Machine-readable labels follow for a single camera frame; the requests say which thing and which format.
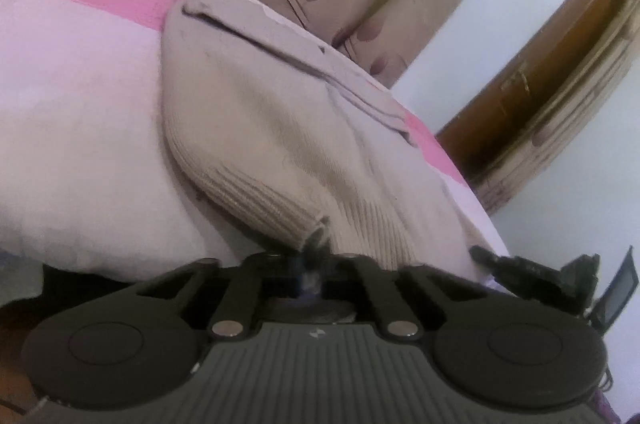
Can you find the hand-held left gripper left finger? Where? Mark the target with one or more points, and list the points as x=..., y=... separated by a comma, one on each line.
x=296, y=275

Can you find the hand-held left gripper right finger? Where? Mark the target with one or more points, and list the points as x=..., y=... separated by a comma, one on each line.
x=345, y=271

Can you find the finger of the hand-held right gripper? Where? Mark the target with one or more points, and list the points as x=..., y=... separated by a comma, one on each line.
x=510, y=266

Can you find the beige knitted garment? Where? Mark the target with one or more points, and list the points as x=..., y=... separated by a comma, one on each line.
x=260, y=124

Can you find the brown wooden door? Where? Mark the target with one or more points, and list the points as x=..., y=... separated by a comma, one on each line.
x=550, y=69

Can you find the pink and white bed sheet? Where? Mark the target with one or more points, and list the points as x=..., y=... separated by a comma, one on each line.
x=75, y=104

